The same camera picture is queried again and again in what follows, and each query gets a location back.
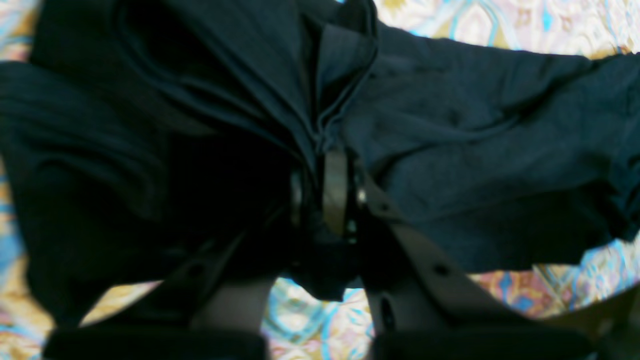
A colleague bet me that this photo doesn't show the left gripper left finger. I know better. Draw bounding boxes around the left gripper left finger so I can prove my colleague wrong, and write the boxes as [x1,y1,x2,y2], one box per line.
[43,170,305,360]

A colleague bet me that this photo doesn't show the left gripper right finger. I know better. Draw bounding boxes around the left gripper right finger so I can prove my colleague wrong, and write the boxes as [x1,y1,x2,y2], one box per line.
[322,151,595,360]

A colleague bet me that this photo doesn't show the black t-shirt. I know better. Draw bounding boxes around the black t-shirt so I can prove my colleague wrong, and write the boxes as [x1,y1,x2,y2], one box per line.
[1,0,639,326]

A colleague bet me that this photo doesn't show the patterned tablecloth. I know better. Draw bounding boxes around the patterned tablecloth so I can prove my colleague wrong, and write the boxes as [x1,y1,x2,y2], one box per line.
[0,0,640,360]

